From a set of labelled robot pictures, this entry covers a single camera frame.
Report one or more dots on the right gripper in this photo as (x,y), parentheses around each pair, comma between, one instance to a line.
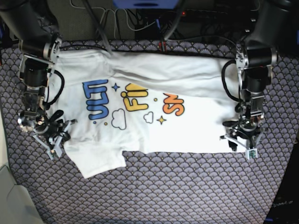
(27,124)

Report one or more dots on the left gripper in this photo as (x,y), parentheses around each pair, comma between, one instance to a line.
(251,131)

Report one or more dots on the white printed T-shirt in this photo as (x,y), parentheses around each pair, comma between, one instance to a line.
(144,102)

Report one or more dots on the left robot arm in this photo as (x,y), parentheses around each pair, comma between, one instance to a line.
(255,56)

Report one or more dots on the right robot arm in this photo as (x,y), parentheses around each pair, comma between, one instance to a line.
(40,53)

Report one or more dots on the grey patterned table mat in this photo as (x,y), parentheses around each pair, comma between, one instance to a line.
(157,188)

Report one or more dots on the black device with logo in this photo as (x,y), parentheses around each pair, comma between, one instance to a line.
(285,208)

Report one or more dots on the red black table clamp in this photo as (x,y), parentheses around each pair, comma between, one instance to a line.
(162,46)

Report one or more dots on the black power strip red light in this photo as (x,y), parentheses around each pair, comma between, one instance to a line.
(203,13)

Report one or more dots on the blue box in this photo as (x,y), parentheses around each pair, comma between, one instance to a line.
(145,4)

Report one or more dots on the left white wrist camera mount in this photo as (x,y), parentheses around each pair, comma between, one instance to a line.
(251,152)

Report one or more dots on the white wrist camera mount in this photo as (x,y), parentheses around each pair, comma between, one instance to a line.
(251,152)
(54,142)

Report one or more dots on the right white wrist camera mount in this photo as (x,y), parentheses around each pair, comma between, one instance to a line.
(54,142)

